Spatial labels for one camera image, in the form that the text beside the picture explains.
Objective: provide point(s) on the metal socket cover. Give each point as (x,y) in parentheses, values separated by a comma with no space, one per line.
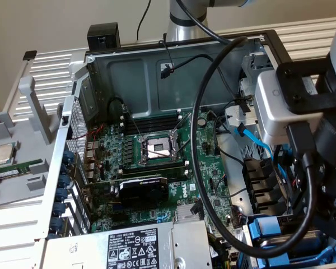
(176,134)

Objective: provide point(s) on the silver chipset heatsink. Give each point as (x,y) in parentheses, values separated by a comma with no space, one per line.
(183,213)

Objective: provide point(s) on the grey parts rack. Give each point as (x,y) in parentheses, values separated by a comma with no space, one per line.
(16,193)

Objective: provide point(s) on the open grey PC case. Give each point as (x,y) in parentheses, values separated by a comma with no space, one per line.
(128,81)

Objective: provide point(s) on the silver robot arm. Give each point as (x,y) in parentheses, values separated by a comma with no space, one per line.
(182,30)

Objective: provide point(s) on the silver metal drive cage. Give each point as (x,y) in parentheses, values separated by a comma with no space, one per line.
(249,87)

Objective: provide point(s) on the black expansion slot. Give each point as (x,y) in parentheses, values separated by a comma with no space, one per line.
(120,218)

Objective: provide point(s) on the thin metal locking lever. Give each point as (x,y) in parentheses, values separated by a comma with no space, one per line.
(184,146)
(134,125)

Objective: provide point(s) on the coin cell battery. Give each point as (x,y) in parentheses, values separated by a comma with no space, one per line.
(203,121)

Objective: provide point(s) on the blue plastic disk carrier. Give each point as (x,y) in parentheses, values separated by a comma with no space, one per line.
(310,259)

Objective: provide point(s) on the black graphics card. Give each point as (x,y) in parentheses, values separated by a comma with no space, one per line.
(142,193)

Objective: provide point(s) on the silver power supply unit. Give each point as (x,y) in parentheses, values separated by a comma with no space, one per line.
(86,249)

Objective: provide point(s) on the CPU socket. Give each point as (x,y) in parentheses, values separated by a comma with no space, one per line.
(156,145)

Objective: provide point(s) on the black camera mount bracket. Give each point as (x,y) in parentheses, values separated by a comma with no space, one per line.
(291,84)

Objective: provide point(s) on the green motherboard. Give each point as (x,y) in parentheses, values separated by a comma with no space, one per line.
(212,159)

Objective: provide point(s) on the black plastic block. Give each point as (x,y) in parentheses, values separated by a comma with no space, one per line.
(103,32)

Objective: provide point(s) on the black RAM slot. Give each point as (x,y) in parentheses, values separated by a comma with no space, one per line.
(151,121)
(154,166)
(176,175)
(151,127)

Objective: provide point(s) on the green RAM stick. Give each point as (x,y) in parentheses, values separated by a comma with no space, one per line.
(16,169)

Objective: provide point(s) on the hard drive with blue caddy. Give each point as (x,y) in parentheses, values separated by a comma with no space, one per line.
(245,232)

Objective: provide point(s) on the black plastic fan shroud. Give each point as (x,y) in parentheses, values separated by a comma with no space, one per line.
(252,182)

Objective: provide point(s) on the silver CPU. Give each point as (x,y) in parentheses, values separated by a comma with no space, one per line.
(4,155)

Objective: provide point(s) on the dark blue round knob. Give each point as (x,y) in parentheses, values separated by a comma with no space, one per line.
(63,180)
(64,167)
(56,223)
(58,208)
(61,194)
(68,155)

